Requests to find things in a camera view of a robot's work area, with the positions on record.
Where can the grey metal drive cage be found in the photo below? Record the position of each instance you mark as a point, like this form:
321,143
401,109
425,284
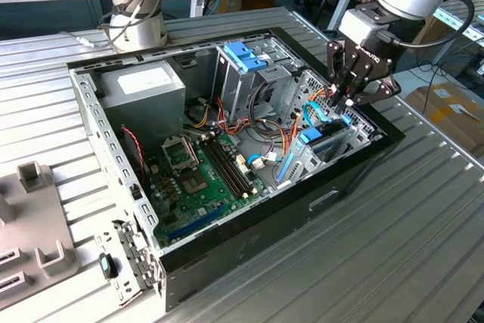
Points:
234,92

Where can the black case fan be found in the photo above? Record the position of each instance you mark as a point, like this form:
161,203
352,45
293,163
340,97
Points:
132,149

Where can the metal disk bay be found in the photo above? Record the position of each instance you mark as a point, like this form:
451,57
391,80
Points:
310,162

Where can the grey power supply unit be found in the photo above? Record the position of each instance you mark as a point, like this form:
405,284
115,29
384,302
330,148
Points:
145,103

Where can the green motherboard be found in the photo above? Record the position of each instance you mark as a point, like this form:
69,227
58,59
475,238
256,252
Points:
181,205

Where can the hard disk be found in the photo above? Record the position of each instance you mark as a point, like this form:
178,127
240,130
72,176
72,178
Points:
312,135

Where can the blue expansion slot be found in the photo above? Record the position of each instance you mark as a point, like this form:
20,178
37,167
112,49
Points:
194,224

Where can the grey parts rack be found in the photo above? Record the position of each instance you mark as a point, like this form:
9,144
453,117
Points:
34,217

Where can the open black PC case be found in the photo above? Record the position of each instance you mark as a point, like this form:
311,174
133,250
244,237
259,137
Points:
264,236

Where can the black RAM slot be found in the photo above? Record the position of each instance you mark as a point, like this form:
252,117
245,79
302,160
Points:
233,168
224,169

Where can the cardboard box yellow tape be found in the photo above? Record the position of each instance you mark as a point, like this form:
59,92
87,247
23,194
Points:
446,118

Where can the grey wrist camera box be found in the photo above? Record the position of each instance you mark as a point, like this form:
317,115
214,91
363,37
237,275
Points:
355,26

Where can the blue plastic bay latch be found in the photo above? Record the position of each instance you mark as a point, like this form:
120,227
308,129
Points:
242,58

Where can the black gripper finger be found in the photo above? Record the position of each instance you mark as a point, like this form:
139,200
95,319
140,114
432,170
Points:
340,66
382,90

